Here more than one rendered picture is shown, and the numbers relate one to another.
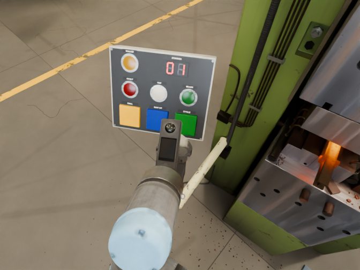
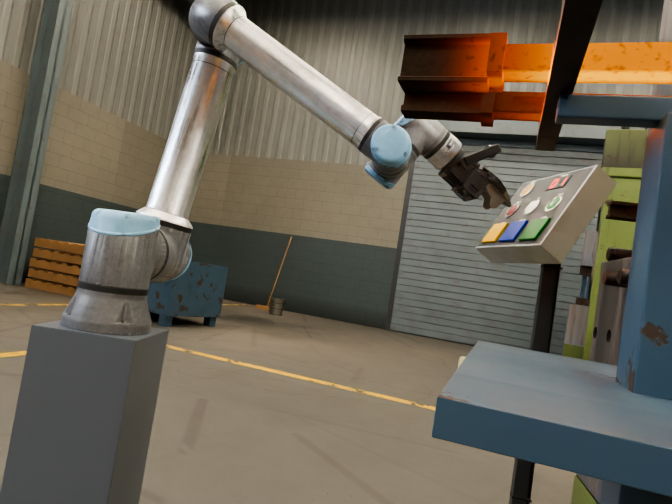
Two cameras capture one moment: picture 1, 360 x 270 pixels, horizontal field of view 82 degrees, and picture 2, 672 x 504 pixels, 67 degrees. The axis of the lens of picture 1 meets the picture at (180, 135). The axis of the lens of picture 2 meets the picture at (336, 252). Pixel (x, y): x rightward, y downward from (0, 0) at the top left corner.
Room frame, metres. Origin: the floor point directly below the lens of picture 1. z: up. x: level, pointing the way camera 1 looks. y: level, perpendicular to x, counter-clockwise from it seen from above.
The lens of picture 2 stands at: (-0.60, -1.05, 0.79)
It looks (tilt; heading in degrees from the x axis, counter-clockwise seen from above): 3 degrees up; 66
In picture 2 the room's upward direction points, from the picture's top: 9 degrees clockwise
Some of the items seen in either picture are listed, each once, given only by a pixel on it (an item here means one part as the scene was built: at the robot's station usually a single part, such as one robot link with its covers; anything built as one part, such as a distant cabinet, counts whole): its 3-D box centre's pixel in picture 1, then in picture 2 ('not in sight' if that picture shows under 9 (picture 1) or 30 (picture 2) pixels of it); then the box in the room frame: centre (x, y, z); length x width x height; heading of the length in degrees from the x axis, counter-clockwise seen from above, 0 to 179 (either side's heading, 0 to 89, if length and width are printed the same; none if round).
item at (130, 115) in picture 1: (130, 115); (495, 233); (0.48, 0.18, 1.01); 0.07 x 0.05 x 0.07; 79
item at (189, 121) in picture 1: (185, 124); (535, 230); (0.44, -0.02, 1.01); 0.07 x 0.05 x 0.07; 79
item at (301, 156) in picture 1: (330, 121); not in sight; (0.49, -0.57, 0.96); 0.42 x 0.20 x 0.09; 144
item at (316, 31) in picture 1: (312, 39); not in sight; (0.57, -0.38, 1.25); 0.03 x 0.03 x 0.07; 54
